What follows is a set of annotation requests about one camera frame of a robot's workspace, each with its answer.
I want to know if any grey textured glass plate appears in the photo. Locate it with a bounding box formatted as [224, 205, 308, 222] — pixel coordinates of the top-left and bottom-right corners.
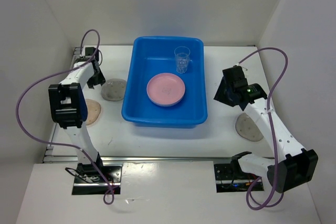
[101, 78, 127, 102]

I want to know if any pink round plate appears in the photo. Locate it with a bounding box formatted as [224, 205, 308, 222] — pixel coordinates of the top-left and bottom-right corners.
[146, 73, 186, 104]

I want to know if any blue plastic bin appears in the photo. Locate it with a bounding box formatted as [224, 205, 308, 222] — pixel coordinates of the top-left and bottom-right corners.
[121, 36, 208, 128]

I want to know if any clear plastic cup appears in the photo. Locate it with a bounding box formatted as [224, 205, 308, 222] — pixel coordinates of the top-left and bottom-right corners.
[174, 46, 191, 73]

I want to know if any light blue round plate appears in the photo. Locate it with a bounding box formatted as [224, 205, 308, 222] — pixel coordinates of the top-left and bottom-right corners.
[152, 101, 180, 107]

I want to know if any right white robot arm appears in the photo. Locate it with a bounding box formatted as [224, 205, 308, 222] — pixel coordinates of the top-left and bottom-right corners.
[214, 66, 318, 193]

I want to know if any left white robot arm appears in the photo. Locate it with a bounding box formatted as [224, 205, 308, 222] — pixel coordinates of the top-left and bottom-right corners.
[48, 47, 106, 182]

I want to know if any beige textured glass plate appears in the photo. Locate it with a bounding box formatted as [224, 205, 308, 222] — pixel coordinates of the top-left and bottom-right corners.
[86, 99, 101, 125]

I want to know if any grey glass plate right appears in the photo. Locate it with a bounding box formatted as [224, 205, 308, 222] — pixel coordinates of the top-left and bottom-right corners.
[235, 113, 264, 142]

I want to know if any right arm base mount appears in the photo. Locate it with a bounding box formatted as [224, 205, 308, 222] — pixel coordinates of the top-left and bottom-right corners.
[214, 163, 257, 193]

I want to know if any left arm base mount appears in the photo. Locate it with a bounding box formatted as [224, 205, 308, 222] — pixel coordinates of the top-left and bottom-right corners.
[65, 165, 122, 195]

